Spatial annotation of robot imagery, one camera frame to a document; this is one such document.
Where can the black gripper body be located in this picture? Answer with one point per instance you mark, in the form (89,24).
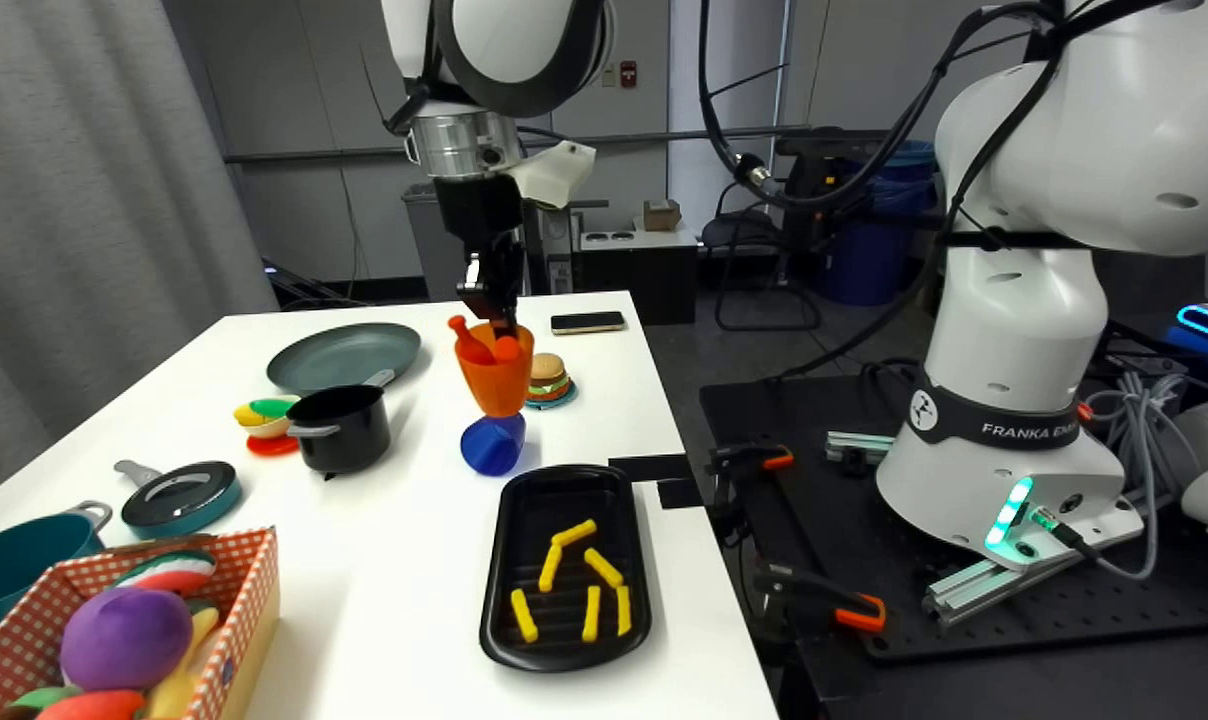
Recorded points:
(476,213)

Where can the orange plastic cup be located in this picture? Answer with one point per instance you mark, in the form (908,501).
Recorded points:
(501,380)

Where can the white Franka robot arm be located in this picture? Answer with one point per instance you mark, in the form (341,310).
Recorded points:
(527,46)

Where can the blue plastic cup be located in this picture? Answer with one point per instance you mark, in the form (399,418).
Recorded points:
(492,444)

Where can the black plastic tray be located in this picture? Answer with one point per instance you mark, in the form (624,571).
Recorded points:
(527,515)

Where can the dark grey drawer cabinet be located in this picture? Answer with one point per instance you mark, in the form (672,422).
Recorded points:
(537,261)

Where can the light grey cabinet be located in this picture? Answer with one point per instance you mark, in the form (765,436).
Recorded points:
(425,252)

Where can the black smartphone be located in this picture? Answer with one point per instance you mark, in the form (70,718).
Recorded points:
(589,321)

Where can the toy burger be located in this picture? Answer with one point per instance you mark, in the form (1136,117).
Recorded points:
(552,377)

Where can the small teal saucer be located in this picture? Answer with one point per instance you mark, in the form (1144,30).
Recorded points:
(558,403)

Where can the black low cabinet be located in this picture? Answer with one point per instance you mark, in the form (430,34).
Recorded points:
(637,280)

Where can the large grey-green plate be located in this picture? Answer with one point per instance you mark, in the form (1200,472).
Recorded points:
(346,355)

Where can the small cardboard box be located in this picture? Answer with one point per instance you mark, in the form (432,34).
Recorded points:
(660,213)

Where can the black toy pot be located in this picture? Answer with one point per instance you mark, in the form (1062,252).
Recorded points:
(341,434)

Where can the green toy food piece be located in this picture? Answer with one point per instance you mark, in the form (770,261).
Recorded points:
(274,405)

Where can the black office chair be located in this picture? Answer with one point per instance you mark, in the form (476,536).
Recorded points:
(757,252)

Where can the yellow toy fry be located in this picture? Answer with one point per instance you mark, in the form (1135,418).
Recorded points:
(593,614)
(575,534)
(527,618)
(624,608)
(549,566)
(606,571)

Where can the yellow toy food piece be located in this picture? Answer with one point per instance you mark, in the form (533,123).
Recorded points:
(248,418)

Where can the black machine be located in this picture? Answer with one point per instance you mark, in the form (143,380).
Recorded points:
(828,202)

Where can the teal toy frying pan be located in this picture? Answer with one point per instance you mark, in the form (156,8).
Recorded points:
(181,501)

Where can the blue plastic barrel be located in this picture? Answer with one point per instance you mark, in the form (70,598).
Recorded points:
(886,252)

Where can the grey curtain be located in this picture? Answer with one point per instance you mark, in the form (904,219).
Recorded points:
(86,202)

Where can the black perforated breadboard base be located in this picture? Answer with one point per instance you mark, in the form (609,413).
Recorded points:
(828,534)

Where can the red checkered cardboard box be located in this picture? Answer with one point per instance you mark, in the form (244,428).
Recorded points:
(237,614)

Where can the red and white plush toy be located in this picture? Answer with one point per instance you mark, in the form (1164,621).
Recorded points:
(179,583)

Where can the yellow plush toy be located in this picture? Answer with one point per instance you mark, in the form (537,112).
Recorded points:
(186,675)

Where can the purple plush ball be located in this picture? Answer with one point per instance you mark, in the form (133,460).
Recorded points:
(125,638)

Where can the teal toy pot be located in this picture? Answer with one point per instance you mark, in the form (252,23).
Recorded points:
(16,561)

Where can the orange-red plush toy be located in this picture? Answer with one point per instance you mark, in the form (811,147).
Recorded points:
(89,706)

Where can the green plush toy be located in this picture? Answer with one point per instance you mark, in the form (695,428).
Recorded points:
(39,698)

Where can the red wall sign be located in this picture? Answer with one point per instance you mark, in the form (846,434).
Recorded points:
(624,74)

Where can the short aluminium profile rail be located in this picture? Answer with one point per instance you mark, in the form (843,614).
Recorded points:
(854,444)

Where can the long aluminium profile rail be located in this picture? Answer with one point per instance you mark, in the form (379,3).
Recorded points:
(991,583)

